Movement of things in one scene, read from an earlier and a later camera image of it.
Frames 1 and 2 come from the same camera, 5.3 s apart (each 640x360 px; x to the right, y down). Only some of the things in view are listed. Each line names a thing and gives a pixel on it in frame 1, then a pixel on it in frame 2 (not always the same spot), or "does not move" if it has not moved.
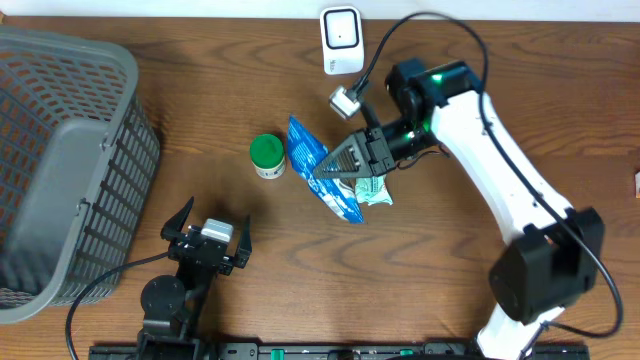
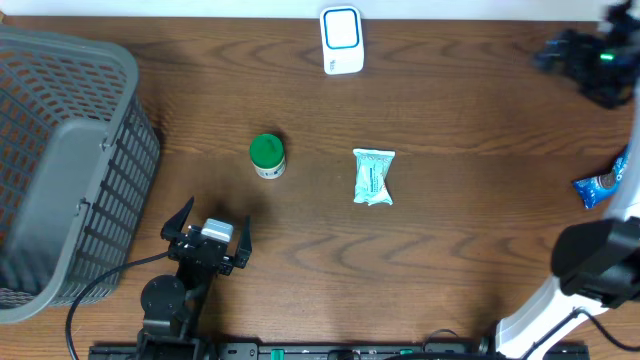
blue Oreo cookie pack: [338, 194] -> [593, 188]
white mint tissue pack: [371, 190] does not move
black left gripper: [169, 232] does not move
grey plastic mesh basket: [79, 158] does not move
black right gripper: [359, 144] -> [583, 63]
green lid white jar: [267, 152] does not move
